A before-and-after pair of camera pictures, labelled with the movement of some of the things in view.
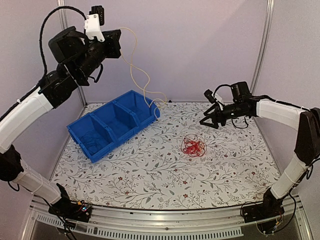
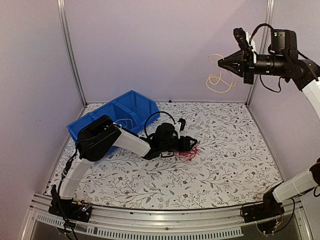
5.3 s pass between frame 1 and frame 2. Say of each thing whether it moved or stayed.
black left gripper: moved
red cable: moved
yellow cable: moved
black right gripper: moved
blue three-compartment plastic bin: stayed
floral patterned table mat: stayed
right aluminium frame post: stayed
